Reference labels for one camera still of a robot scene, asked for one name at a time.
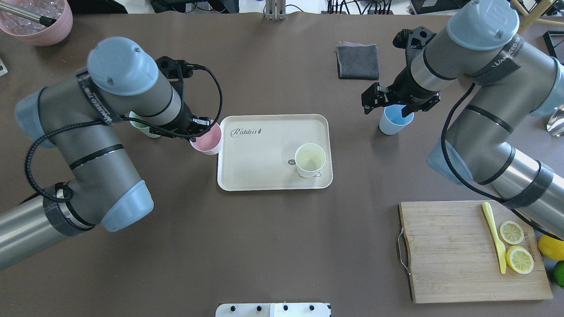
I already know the whole yellow lemon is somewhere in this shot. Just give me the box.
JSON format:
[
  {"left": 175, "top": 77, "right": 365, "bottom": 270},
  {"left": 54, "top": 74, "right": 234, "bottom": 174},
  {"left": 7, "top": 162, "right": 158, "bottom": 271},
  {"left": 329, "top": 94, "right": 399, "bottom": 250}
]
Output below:
[{"left": 538, "top": 234, "right": 564, "bottom": 261}]

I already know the grey folded cloth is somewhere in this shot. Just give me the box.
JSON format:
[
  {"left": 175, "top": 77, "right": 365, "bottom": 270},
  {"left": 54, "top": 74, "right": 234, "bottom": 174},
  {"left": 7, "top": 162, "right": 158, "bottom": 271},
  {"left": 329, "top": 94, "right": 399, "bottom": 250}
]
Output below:
[{"left": 336, "top": 42, "right": 379, "bottom": 80}]

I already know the wooden cutting board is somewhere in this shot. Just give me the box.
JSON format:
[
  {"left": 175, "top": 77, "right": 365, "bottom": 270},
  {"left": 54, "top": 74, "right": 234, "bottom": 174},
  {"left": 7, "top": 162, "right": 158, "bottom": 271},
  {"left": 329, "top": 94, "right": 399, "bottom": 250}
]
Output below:
[{"left": 398, "top": 201, "right": 553, "bottom": 304}]

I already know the pink cup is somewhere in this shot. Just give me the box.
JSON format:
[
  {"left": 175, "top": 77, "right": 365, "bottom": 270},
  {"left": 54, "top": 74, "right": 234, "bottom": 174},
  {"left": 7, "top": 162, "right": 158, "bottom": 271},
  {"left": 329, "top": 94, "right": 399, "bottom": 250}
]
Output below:
[{"left": 189, "top": 124, "right": 223, "bottom": 156}]

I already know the mint green cup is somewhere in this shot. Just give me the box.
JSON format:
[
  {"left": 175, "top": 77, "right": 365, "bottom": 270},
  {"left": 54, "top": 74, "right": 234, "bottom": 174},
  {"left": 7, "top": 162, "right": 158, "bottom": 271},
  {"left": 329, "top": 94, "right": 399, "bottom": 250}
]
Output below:
[{"left": 128, "top": 111, "right": 160, "bottom": 138}]

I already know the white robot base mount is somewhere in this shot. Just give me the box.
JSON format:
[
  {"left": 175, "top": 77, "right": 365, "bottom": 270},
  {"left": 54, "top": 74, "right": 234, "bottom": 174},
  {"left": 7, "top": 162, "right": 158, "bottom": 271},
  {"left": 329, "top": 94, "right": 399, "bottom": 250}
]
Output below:
[{"left": 215, "top": 302, "right": 332, "bottom": 317}]

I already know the cream rabbit tray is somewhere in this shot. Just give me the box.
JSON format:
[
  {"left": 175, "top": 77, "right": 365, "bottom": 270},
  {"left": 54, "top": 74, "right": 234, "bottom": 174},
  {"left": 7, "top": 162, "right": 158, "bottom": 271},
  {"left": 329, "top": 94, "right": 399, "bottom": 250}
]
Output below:
[{"left": 217, "top": 114, "right": 333, "bottom": 191}]

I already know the yellow plastic knife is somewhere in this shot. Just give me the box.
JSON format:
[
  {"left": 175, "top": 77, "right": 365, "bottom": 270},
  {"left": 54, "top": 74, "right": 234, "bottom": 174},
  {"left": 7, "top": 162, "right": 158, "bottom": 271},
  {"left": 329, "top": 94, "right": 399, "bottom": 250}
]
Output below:
[{"left": 481, "top": 201, "right": 507, "bottom": 274}]

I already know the light blue cup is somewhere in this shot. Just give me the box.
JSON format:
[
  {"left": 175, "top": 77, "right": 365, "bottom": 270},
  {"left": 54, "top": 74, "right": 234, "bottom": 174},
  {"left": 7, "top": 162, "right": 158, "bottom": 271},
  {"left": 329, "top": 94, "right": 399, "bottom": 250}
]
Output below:
[{"left": 378, "top": 104, "right": 415, "bottom": 135}]

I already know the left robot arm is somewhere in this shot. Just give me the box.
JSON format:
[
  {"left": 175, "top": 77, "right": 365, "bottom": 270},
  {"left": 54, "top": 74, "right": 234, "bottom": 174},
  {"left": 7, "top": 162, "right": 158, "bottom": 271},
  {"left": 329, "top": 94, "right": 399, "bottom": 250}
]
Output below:
[{"left": 1, "top": 37, "right": 214, "bottom": 269}]

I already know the pink mixing bowl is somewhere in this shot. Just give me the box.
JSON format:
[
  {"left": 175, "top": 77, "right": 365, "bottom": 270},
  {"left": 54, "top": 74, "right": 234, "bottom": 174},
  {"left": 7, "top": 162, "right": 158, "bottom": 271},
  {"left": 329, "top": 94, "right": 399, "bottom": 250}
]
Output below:
[{"left": 0, "top": 0, "right": 73, "bottom": 46}]

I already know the wooden cup stand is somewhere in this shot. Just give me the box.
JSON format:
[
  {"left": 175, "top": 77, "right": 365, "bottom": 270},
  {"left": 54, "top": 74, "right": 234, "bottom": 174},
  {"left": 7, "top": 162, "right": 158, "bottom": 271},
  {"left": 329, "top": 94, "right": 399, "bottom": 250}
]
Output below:
[{"left": 510, "top": 0, "right": 564, "bottom": 34}]

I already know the lemon slice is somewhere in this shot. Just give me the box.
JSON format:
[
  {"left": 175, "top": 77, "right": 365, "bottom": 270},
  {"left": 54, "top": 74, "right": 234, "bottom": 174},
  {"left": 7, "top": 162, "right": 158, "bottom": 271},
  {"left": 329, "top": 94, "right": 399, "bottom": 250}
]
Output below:
[
  {"left": 499, "top": 221, "right": 524, "bottom": 245},
  {"left": 505, "top": 245, "right": 534, "bottom": 274}
]

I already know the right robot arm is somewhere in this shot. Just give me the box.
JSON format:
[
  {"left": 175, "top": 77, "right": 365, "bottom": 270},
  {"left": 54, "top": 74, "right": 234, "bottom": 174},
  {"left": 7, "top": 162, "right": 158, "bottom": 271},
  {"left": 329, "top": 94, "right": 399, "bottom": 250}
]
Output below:
[{"left": 361, "top": 0, "right": 564, "bottom": 238}]

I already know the pale yellow cup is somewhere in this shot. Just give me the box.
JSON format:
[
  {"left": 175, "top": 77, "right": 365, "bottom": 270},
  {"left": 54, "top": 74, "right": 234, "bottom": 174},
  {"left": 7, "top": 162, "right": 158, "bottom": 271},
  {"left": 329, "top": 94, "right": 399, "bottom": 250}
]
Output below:
[{"left": 294, "top": 143, "right": 327, "bottom": 178}]

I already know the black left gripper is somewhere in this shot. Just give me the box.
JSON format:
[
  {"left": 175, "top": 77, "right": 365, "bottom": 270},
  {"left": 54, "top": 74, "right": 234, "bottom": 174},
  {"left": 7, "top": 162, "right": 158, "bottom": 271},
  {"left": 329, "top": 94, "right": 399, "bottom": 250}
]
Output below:
[{"left": 156, "top": 56, "right": 212, "bottom": 137}]

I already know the green lime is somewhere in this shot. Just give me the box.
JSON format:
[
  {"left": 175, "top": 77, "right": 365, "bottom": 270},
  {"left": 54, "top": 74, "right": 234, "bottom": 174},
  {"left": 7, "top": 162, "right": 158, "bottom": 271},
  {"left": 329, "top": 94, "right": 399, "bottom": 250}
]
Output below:
[{"left": 552, "top": 260, "right": 564, "bottom": 289}]

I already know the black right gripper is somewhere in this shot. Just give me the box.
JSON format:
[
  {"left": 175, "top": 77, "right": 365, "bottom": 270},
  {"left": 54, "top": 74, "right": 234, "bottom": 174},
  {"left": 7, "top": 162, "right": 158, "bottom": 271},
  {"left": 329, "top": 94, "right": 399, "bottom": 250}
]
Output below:
[{"left": 361, "top": 26, "right": 441, "bottom": 115}]

